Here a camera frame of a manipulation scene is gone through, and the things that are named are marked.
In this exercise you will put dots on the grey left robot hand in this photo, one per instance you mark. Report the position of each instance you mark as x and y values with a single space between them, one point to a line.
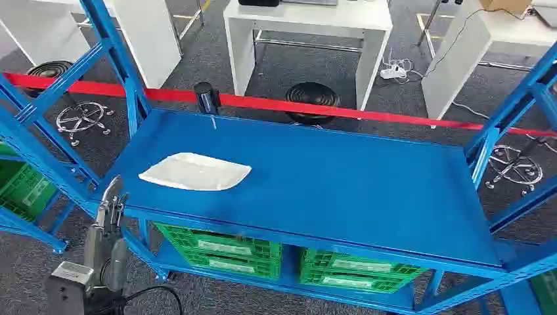
95 252

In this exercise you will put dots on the white curved plastic panel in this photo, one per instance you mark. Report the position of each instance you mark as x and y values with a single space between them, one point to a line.
196 171

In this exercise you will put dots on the green plastic crate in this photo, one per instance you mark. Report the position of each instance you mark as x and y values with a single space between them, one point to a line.
546 291
22 191
313 278
317 258
270 269
182 235

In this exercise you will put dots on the black stool with chrome base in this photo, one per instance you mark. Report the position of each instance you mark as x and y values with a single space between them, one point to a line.
312 95
48 69
515 169

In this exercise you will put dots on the white table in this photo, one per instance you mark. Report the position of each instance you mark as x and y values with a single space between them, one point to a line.
313 15
148 39
457 56

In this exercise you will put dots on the red barrier belt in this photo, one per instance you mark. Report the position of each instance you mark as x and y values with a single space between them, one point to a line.
270 104

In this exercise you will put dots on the large blue metal shelf rack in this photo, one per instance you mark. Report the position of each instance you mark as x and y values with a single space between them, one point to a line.
326 187

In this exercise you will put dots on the black case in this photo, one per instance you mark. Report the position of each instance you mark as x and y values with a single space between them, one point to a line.
259 2

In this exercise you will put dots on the white power strip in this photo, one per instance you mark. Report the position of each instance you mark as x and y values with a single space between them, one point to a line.
393 72

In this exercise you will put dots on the metal stand leg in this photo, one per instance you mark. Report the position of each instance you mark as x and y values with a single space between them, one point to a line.
428 21

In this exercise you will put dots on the brown cardboard box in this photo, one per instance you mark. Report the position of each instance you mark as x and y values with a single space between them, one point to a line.
504 4

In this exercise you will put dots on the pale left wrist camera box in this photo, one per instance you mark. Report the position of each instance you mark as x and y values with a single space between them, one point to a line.
67 287

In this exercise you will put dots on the black barrier post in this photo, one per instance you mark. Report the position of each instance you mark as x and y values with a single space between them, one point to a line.
206 98

